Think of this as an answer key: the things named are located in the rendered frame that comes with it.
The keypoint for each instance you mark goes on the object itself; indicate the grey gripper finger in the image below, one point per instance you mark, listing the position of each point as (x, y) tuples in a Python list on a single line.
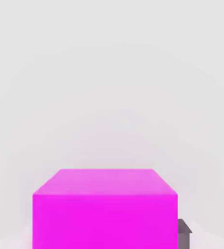
[(183, 236)]

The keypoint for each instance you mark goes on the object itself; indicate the small magenta cube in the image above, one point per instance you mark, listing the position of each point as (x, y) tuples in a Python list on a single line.
[(105, 217)]

